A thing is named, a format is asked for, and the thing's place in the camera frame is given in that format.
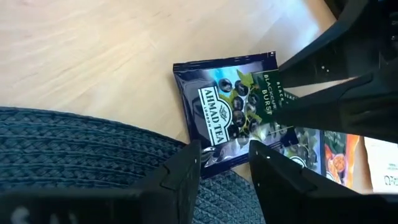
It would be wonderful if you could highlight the red fruit tea packet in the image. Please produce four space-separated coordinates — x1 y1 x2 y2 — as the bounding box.
321 129 362 189

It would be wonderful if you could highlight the white orange tea packet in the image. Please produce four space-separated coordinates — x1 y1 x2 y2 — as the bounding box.
363 136 398 194

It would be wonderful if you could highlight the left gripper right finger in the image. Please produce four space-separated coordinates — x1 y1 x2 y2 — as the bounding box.
248 139 358 224

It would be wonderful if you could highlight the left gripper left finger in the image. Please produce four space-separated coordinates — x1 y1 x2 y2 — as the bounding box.
133 139 203 224

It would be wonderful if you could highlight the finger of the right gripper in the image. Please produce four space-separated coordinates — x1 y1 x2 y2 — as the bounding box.
278 0 385 89
273 67 398 144

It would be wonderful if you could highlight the round dark woven placemat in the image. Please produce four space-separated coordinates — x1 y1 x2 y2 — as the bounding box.
0 106 267 224

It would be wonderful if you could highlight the dark purple tea packet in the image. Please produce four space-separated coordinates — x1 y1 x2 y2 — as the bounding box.
281 126 323 175
172 51 300 180

